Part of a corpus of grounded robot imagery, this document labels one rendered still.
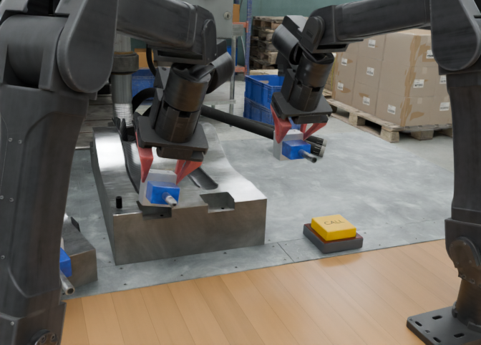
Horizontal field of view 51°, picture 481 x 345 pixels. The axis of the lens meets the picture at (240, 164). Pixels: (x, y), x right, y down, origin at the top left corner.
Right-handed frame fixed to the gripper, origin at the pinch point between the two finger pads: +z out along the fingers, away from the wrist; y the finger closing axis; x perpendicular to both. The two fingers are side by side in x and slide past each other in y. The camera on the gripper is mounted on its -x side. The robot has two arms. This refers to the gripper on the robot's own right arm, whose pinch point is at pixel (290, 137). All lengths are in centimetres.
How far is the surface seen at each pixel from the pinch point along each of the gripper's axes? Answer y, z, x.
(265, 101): -135, 211, -259
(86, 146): 36, 41, -44
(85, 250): 41.2, 0.3, 19.8
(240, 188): 13.6, 1.4, 10.5
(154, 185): 30.4, -6.9, 14.8
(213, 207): 19.0, 3.3, 12.7
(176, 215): 26.6, 0.1, 15.8
